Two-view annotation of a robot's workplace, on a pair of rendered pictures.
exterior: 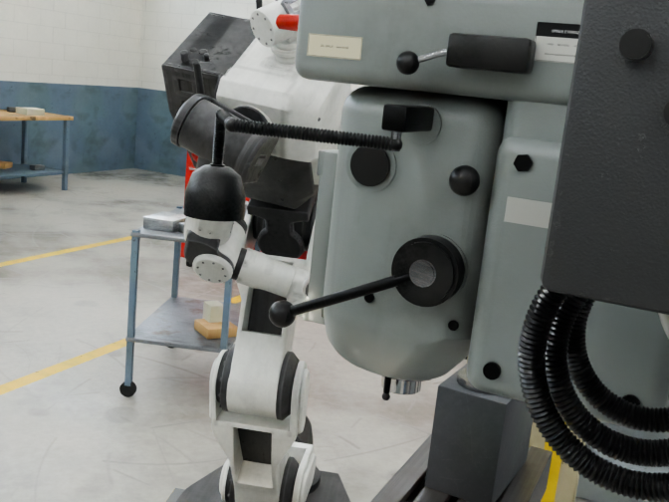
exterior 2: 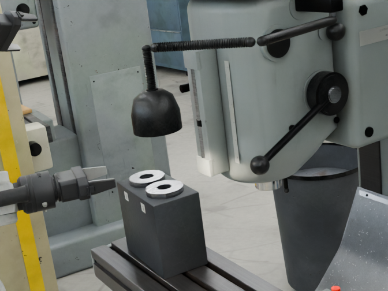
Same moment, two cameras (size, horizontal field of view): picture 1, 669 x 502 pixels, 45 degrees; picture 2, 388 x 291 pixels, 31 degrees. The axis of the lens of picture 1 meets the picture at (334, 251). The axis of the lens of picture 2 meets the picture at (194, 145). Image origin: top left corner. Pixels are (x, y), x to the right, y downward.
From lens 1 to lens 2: 0.97 m
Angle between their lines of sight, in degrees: 52
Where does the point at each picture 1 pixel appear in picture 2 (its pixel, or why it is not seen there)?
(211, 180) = (170, 100)
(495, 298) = (362, 91)
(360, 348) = (283, 165)
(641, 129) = not seen: outside the picture
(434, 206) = (314, 54)
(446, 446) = (171, 243)
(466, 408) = (176, 210)
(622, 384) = not seen: outside the picture
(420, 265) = (334, 90)
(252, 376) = not seen: outside the picture
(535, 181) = (368, 18)
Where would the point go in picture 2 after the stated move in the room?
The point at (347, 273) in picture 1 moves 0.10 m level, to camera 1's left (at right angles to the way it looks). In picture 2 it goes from (275, 119) to (243, 139)
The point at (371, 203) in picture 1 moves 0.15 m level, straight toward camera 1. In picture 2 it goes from (281, 68) to (373, 70)
